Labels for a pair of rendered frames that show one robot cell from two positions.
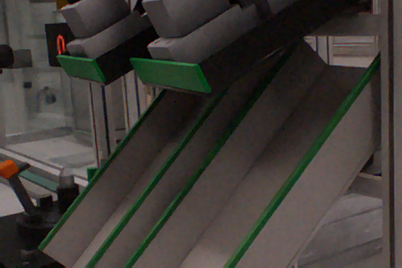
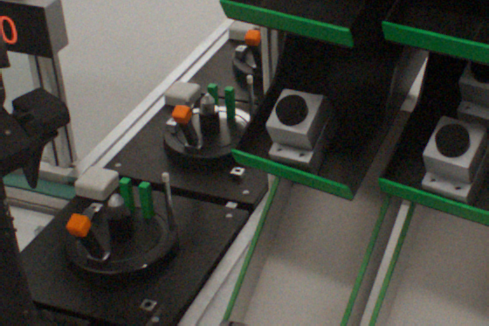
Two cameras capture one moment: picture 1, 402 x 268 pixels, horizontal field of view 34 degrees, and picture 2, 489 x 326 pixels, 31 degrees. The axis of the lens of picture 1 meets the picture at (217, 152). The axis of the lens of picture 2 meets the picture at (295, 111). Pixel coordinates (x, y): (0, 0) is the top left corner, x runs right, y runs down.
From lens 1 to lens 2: 67 cm
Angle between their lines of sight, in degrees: 36
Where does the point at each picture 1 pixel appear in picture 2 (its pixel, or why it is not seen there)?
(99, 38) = (316, 149)
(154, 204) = (368, 269)
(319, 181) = not seen: outside the picture
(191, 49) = (473, 190)
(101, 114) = (55, 89)
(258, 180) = (442, 226)
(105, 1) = (320, 116)
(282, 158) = not seen: hidden behind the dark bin
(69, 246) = (242, 305)
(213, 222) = (408, 267)
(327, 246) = not seen: hidden behind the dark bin
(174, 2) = (472, 165)
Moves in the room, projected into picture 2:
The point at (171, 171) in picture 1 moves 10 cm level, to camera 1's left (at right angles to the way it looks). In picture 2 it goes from (377, 239) to (296, 278)
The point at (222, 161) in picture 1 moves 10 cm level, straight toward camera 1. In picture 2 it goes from (413, 219) to (481, 273)
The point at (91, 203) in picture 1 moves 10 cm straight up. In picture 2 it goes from (254, 261) to (250, 186)
